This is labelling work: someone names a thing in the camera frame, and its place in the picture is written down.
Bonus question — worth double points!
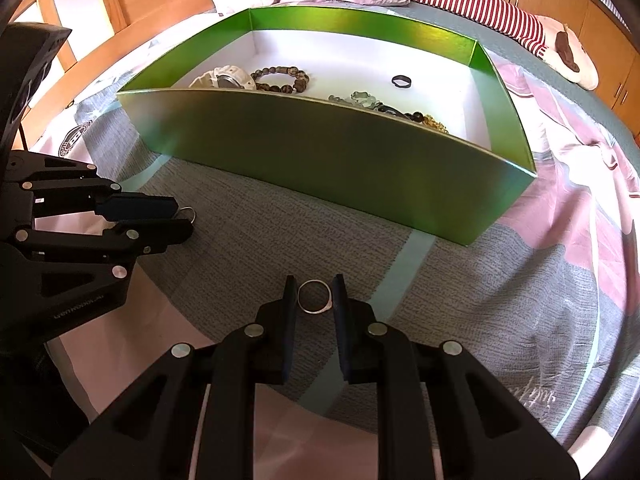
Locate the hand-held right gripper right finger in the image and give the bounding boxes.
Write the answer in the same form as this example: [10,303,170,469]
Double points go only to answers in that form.
[331,273,581,480]

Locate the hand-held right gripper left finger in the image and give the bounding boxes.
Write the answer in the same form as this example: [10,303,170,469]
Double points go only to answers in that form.
[51,275,298,480]

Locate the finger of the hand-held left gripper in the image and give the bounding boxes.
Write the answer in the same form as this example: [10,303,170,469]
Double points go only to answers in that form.
[5,152,179,222]
[12,217,195,311]

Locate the wide silver ring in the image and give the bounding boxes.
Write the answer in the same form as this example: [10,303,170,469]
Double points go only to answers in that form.
[297,280,333,315]

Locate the green cardboard box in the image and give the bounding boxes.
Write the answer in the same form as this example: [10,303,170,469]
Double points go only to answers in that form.
[116,5,538,247]

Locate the brown bead bracelet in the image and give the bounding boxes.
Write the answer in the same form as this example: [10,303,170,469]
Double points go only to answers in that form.
[250,65,311,96]

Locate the black bead bracelet gold charms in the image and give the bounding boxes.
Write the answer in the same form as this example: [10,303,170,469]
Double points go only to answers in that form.
[380,105,451,136]

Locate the white wristwatch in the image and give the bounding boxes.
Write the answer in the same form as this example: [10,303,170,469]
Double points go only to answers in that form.
[189,64,258,92]

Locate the printed pink grey bedsheet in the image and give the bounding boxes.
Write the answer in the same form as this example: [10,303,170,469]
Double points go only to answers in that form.
[30,0,640,461]

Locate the plush toy striped sleeve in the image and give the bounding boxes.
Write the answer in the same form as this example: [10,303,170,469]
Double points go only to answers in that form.
[411,0,600,92]

